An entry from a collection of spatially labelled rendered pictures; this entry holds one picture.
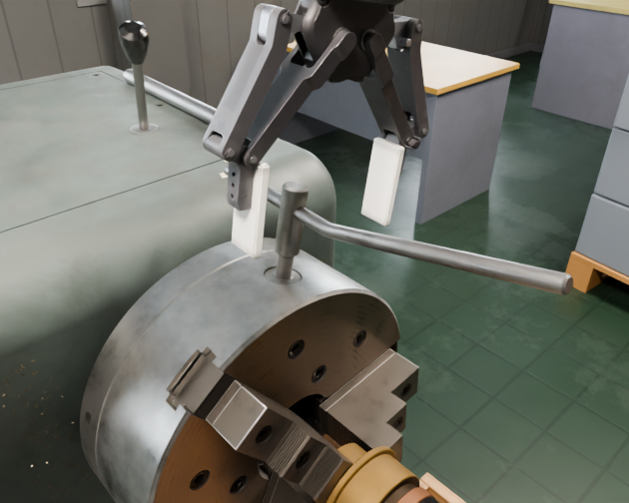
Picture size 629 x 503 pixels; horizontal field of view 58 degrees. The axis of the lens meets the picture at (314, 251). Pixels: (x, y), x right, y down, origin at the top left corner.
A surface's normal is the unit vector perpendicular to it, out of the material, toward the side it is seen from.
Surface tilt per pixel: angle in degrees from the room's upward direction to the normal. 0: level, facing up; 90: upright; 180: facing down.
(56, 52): 90
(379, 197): 81
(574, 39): 90
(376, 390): 6
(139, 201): 0
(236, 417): 36
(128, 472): 71
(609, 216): 90
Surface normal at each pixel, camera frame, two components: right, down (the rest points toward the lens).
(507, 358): 0.01, -0.84
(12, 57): 0.67, 0.41
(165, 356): -0.43, -0.45
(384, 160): -0.76, 0.20
